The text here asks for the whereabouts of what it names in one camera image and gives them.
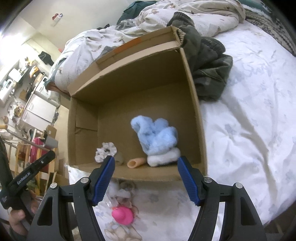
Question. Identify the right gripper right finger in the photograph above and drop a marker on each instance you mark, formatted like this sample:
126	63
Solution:
192	180

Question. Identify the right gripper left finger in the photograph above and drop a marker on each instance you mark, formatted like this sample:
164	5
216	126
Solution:
100	179

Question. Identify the beige tube-shaped soft object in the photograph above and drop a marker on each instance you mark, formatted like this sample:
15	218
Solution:
136	162

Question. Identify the light blue fluffy sock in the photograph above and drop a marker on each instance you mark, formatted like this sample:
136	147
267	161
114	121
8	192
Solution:
158	140

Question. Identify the person's left hand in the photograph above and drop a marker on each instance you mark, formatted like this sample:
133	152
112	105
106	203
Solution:
17	216

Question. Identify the pink bag on shelf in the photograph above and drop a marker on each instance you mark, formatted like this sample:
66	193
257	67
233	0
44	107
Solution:
33	153

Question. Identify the pink rubber duck toy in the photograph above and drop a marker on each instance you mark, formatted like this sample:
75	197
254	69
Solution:
122	215

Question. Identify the white floral duvet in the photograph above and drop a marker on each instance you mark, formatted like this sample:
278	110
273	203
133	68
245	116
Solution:
250	130

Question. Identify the brown cardboard box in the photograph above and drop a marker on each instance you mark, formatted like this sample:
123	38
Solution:
147	76

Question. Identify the white cabinet unit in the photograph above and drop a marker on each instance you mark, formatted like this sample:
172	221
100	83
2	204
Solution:
38	113

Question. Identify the dark camouflage jacket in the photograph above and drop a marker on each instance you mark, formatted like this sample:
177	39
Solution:
209	65

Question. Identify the crumpled patterned beige blanket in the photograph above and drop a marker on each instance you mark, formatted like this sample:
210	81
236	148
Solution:
209	18

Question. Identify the dark green pillow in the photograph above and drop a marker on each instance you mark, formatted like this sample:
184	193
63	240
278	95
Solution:
133	10

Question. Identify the black white striped fabric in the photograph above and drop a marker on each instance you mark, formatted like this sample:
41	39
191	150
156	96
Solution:
273	28

